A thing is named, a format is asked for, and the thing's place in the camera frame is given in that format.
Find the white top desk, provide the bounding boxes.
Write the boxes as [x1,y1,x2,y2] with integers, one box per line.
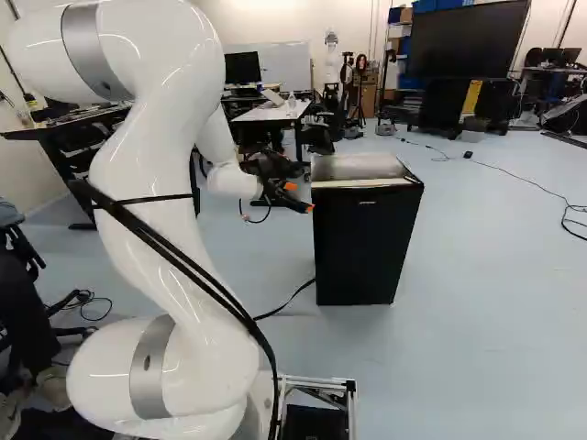
[228,97,313,176]

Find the black mini fridge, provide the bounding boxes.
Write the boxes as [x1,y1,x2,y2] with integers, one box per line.
[310,152,425,307]

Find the black fridge power cable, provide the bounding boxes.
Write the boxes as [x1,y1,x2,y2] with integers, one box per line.
[253,276,317,322]

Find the black frame workbench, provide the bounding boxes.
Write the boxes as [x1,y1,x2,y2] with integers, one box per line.
[0,101,135,230]

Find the person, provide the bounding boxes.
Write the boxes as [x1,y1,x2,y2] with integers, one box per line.
[0,196,73,413]

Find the large black screen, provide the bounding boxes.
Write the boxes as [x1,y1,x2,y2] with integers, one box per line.
[406,0,534,83]

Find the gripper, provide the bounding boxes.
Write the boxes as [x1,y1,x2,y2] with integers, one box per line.
[256,174,317,216]

